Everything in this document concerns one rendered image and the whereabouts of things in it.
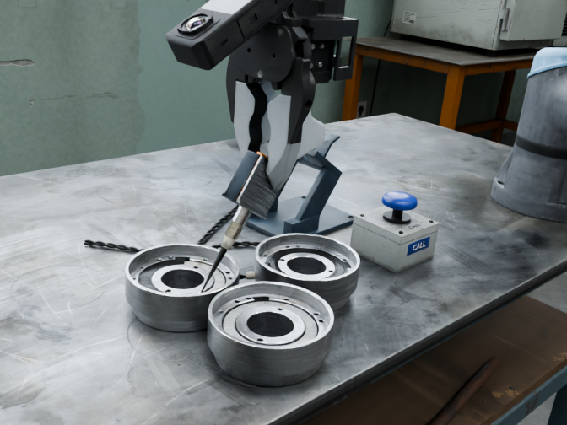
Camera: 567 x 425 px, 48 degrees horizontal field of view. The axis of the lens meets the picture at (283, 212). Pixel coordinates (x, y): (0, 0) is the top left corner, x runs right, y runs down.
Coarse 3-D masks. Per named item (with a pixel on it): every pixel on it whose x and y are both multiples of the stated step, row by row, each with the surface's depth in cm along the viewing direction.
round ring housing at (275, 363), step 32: (256, 288) 58; (288, 288) 58; (256, 320) 56; (288, 320) 55; (320, 320) 55; (224, 352) 50; (256, 352) 49; (288, 352) 49; (320, 352) 51; (256, 384) 51; (288, 384) 51
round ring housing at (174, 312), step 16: (144, 256) 62; (160, 256) 63; (176, 256) 64; (192, 256) 64; (208, 256) 64; (224, 256) 63; (128, 272) 58; (160, 272) 60; (176, 272) 62; (192, 272) 62; (208, 272) 61; (224, 272) 61; (128, 288) 57; (144, 288) 55; (160, 288) 58; (176, 288) 62; (192, 288) 58; (208, 288) 59; (224, 288) 57; (144, 304) 56; (160, 304) 55; (176, 304) 55; (192, 304) 55; (208, 304) 56; (144, 320) 57; (160, 320) 56; (176, 320) 55; (192, 320) 56
